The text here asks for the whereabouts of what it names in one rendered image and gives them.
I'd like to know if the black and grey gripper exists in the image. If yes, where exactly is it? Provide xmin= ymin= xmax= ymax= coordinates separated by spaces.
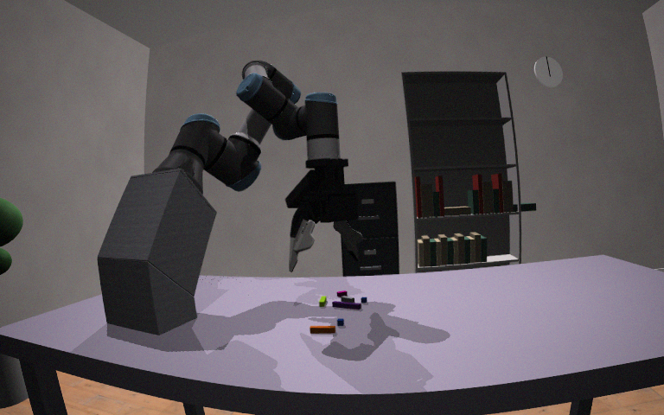
xmin=289 ymin=158 xmax=363 ymax=272

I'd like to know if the purple rod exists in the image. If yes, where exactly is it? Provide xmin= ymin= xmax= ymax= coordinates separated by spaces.
xmin=332 ymin=301 xmax=361 ymax=310

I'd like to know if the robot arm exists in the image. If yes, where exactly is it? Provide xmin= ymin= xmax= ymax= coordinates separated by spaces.
xmin=152 ymin=61 xmax=341 ymax=208

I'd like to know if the orange rod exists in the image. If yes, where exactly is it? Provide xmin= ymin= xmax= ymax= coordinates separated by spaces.
xmin=310 ymin=326 xmax=335 ymax=334

